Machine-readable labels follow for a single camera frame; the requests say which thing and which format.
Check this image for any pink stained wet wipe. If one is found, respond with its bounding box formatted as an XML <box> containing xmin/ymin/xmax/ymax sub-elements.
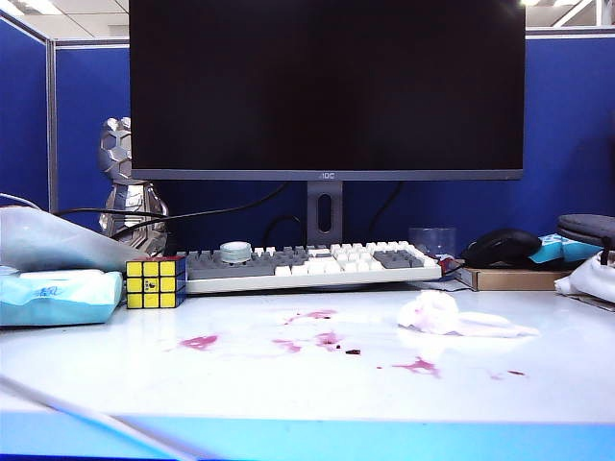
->
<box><xmin>396</xmin><ymin>289</ymin><xmax>540</xmax><ymax>339</ymax></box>

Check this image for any Rubik's cube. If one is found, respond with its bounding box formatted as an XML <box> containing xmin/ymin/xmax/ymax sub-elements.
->
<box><xmin>125</xmin><ymin>255</ymin><xmax>187</xmax><ymax>310</ymax></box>

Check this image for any light blue wet wipes pack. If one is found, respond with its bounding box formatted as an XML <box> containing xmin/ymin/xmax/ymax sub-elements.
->
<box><xmin>0</xmin><ymin>266</ymin><xmax>125</xmax><ymax>328</ymax></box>

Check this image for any white and grey keyboard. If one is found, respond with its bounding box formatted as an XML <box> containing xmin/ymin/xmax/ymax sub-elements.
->
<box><xmin>175</xmin><ymin>239</ymin><xmax>443</xmax><ymax>295</ymax></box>

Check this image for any translucent white tape roll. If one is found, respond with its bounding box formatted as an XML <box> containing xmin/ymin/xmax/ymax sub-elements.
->
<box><xmin>219</xmin><ymin>241</ymin><xmax>252</xmax><ymax>264</ymax></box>

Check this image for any clear glass cup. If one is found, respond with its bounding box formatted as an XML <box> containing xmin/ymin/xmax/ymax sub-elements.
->
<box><xmin>407</xmin><ymin>227</ymin><xmax>456</xmax><ymax>263</ymax></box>

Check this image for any black AOC computer monitor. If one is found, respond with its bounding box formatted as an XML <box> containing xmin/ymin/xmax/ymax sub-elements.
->
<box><xmin>128</xmin><ymin>0</ymin><xmax>528</xmax><ymax>246</ymax></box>

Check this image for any silver faceted figurine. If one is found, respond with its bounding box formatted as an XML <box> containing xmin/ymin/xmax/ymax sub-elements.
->
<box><xmin>97</xmin><ymin>116</ymin><xmax>170</xmax><ymax>255</ymax></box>

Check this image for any black computer mouse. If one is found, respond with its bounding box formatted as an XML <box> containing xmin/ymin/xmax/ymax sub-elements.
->
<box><xmin>461</xmin><ymin>228</ymin><xmax>543</xmax><ymax>269</ymax></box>

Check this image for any flat brown cardboard box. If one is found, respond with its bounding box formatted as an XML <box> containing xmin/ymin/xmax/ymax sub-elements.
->
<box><xmin>454</xmin><ymin>264</ymin><xmax>576</xmax><ymax>293</ymax></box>

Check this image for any cyan paper package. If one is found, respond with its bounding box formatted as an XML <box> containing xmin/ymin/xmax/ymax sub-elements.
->
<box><xmin>530</xmin><ymin>232</ymin><xmax>604</xmax><ymax>265</ymax></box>

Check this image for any grey fabric zip case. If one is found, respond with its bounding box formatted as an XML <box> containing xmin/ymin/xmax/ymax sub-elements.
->
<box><xmin>556</xmin><ymin>213</ymin><xmax>615</xmax><ymax>251</ymax></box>

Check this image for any black monitor cable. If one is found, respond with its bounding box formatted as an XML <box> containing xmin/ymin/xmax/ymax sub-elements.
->
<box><xmin>265</xmin><ymin>214</ymin><xmax>308</xmax><ymax>246</ymax></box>
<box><xmin>368</xmin><ymin>181</ymin><xmax>406</xmax><ymax>236</ymax></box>

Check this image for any black power cable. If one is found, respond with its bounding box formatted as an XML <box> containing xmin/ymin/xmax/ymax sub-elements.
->
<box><xmin>114</xmin><ymin>181</ymin><xmax>290</xmax><ymax>239</ymax></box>
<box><xmin>51</xmin><ymin>207</ymin><xmax>167</xmax><ymax>217</ymax></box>

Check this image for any grey aluminium partition frame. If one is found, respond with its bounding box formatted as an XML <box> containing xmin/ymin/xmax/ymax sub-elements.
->
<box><xmin>45</xmin><ymin>36</ymin><xmax>132</xmax><ymax>213</ymax></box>

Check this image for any white charging cable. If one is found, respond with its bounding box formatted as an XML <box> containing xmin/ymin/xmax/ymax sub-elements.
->
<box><xmin>0</xmin><ymin>192</ymin><xmax>212</xmax><ymax>461</ymax></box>

